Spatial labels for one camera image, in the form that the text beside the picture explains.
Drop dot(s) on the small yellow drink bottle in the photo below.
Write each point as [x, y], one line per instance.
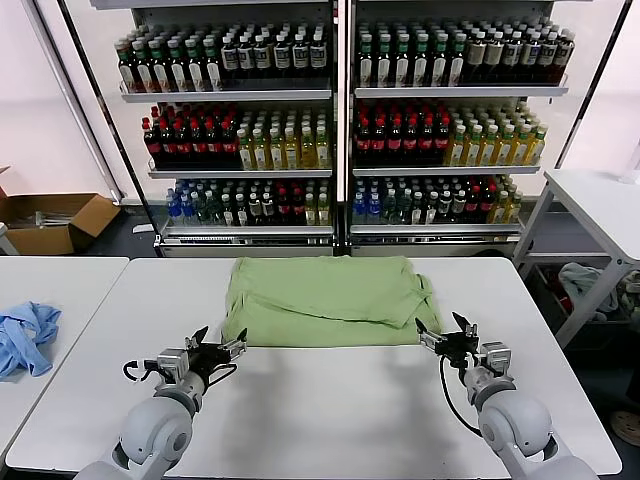
[499, 210]
[514, 210]
[323, 212]
[310, 212]

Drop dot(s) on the olive cloth in bin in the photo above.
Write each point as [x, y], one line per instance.
[630, 290]

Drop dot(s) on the dark storage bin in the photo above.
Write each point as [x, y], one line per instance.
[542, 280]

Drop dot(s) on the green-capped brown tea bottle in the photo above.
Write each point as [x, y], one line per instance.
[420, 62]
[401, 62]
[126, 70]
[195, 67]
[383, 62]
[177, 67]
[143, 69]
[212, 66]
[456, 61]
[160, 68]
[364, 62]
[439, 62]

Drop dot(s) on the small red-capped cola bottle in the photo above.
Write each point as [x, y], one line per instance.
[297, 210]
[486, 207]
[472, 207]
[283, 210]

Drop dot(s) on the crumpled light blue cloth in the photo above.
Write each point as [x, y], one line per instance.
[30, 340]

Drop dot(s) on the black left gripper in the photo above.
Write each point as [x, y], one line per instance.
[205, 360]

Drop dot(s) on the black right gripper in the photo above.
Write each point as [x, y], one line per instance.
[457, 347]

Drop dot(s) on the small dark drink bottle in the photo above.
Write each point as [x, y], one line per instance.
[458, 208]
[444, 208]
[268, 211]
[255, 211]

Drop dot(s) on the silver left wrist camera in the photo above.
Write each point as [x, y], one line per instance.
[172, 365]

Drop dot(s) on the grey beverage shelf unit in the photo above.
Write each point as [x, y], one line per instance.
[450, 92]
[225, 95]

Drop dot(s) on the metal rods in box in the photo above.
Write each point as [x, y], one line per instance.
[45, 220]

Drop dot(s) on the black frame pole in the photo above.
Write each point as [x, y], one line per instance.
[597, 75]
[100, 100]

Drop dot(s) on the small green-tinted water bottle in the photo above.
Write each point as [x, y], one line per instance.
[214, 211]
[200, 211]
[402, 210]
[388, 210]

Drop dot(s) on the red cloth in bin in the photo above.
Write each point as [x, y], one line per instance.
[559, 297]

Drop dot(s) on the grey cloth pile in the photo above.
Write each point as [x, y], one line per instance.
[580, 280]

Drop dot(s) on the light green t-shirt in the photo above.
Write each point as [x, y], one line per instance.
[325, 300]

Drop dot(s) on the white side table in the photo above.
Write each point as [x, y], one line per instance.
[590, 200]

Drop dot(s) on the open cardboard box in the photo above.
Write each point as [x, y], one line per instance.
[45, 242]

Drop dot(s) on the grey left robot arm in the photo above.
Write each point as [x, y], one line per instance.
[150, 435]

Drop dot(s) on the yellow juice bottle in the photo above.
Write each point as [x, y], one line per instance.
[536, 148]
[323, 150]
[276, 151]
[291, 151]
[260, 152]
[506, 149]
[473, 149]
[307, 150]
[490, 149]
[521, 148]
[457, 149]
[245, 152]

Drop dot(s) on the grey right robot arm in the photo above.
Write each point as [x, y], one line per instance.
[515, 425]

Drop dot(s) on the tan round floor disc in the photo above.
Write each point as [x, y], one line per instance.
[627, 425]

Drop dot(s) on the white-capped dark labelled bottle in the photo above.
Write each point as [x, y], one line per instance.
[300, 57]
[245, 58]
[475, 57]
[261, 58]
[281, 57]
[230, 59]
[548, 55]
[511, 56]
[317, 56]
[530, 56]
[565, 54]
[493, 56]

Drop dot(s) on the white paper scrap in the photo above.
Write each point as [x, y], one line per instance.
[142, 228]

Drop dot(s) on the small blue drink bottle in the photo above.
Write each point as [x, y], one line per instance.
[174, 211]
[187, 211]
[359, 210]
[373, 210]

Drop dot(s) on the small white-labelled dark bottle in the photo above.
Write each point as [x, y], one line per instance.
[416, 210]
[227, 212]
[241, 212]
[430, 210]

